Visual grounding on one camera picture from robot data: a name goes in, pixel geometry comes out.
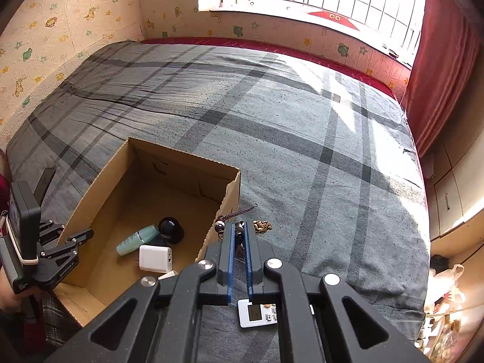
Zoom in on white remote control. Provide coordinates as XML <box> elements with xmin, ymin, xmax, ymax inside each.
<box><xmin>237</xmin><ymin>298</ymin><xmax>280</xmax><ymax>329</ymax></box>

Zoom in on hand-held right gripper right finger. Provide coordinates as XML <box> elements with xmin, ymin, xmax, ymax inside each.
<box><xmin>242</xmin><ymin>221</ymin><xmax>432</xmax><ymax>363</ymax></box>

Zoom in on white red-print plastic bag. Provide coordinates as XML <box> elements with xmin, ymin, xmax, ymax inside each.
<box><xmin>425</xmin><ymin>264</ymin><xmax>469</xmax><ymax>311</ymax></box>

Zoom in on red window decoration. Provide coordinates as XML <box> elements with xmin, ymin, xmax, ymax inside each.
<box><xmin>306</xmin><ymin>11</ymin><xmax>360</xmax><ymax>31</ymax></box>

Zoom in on cream wardrobe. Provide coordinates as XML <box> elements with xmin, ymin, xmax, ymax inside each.
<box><xmin>421</xmin><ymin>83</ymin><xmax>484</xmax><ymax>240</ymax></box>

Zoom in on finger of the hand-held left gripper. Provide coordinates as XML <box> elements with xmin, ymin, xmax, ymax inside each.
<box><xmin>38</xmin><ymin>219</ymin><xmax>65</xmax><ymax>243</ymax></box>
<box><xmin>49</xmin><ymin>228</ymin><xmax>94</xmax><ymax>256</ymax></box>

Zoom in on black phone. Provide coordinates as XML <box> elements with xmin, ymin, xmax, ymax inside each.
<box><xmin>32</xmin><ymin>167</ymin><xmax>56</xmax><ymax>201</ymax></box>

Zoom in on brown cardboard box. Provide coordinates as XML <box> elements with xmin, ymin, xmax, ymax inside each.
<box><xmin>53</xmin><ymin>137</ymin><xmax>241</xmax><ymax>328</ymax></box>

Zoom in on person's left hand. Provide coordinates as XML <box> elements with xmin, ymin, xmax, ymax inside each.
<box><xmin>0</xmin><ymin>268</ymin><xmax>29</xmax><ymax>312</ymax></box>

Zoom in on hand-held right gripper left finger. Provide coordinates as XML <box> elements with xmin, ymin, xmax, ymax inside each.
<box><xmin>43</xmin><ymin>221</ymin><xmax>237</xmax><ymax>363</ymax></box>

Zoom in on person's plaid trousers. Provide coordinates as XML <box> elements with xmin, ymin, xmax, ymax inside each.
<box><xmin>41</xmin><ymin>291</ymin><xmax>82</xmax><ymax>343</ymax></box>

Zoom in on red mattress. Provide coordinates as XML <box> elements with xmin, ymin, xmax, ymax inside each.
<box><xmin>140</xmin><ymin>37</ymin><xmax>401</xmax><ymax>103</ymax></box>

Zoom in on red curtain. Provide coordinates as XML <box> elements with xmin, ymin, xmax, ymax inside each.
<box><xmin>401</xmin><ymin>0</ymin><xmax>481</xmax><ymax>157</ymax></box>

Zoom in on beaded keychain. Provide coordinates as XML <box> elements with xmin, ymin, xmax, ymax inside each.
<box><xmin>214</xmin><ymin>205</ymin><xmax>273</xmax><ymax>261</ymax></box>

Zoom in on large white charger block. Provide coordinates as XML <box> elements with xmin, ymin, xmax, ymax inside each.
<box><xmin>139</xmin><ymin>244</ymin><xmax>174</xmax><ymax>273</ymax></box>

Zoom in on teal cosmetic bottle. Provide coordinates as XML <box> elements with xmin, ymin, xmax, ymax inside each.
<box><xmin>116</xmin><ymin>224</ymin><xmax>160</xmax><ymax>257</ymax></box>

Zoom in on black round-top jar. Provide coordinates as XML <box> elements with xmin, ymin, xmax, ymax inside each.
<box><xmin>158</xmin><ymin>217</ymin><xmax>186</xmax><ymax>245</ymax></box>

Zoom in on dark cloth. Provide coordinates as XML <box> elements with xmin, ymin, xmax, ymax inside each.
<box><xmin>430</xmin><ymin>254</ymin><xmax>450</xmax><ymax>273</ymax></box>

